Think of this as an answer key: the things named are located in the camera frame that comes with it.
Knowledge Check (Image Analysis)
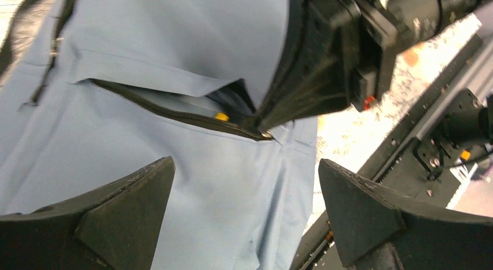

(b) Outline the blue grey backpack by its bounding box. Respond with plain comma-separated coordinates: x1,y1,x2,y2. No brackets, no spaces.
1,0,317,269

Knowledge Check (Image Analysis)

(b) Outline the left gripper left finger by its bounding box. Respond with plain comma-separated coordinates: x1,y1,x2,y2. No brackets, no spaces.
1,157,175,269

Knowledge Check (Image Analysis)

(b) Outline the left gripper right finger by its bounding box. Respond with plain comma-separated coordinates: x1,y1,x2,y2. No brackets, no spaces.
319,159,492,269

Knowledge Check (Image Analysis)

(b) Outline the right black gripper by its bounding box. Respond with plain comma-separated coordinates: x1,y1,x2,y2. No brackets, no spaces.
256,0,383,131

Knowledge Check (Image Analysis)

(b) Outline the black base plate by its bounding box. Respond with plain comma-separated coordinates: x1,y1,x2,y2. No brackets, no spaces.
291,34,492,269

